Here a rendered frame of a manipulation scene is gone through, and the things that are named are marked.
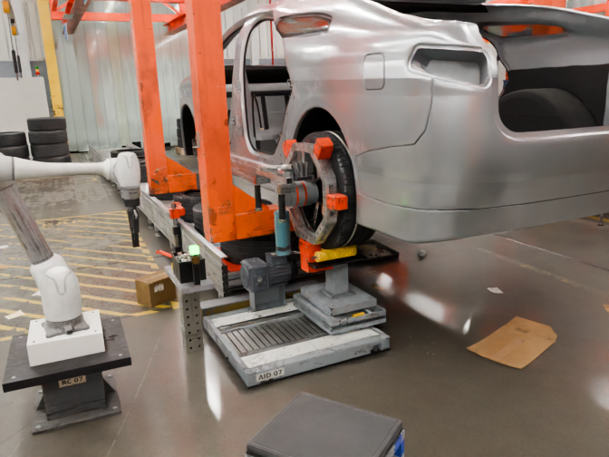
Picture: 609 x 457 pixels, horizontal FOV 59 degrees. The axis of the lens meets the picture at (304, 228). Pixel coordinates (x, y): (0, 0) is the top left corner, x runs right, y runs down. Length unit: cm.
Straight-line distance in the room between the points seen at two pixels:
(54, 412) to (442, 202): 192
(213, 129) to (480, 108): 161
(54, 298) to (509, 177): 199
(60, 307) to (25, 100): 1126
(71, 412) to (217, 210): 134
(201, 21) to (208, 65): 24
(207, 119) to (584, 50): 237
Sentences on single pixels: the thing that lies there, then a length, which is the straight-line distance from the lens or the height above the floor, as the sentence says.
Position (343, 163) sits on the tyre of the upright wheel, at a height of 103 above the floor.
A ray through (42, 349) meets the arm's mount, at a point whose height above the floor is 37.
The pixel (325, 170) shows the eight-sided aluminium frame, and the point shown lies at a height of 99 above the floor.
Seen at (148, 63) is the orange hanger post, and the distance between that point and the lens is 509.
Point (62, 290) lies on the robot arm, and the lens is 258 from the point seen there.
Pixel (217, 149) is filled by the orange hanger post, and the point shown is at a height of 109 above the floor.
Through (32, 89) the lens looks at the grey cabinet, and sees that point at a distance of 1366.
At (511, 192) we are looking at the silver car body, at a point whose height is 96.
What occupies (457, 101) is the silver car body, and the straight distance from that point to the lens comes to 219.
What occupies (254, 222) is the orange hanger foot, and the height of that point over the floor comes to 61.
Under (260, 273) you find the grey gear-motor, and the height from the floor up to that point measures 35.
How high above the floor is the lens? 140
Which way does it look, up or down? 14 degrees down
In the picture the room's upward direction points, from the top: 2 degrees counter-clockwise
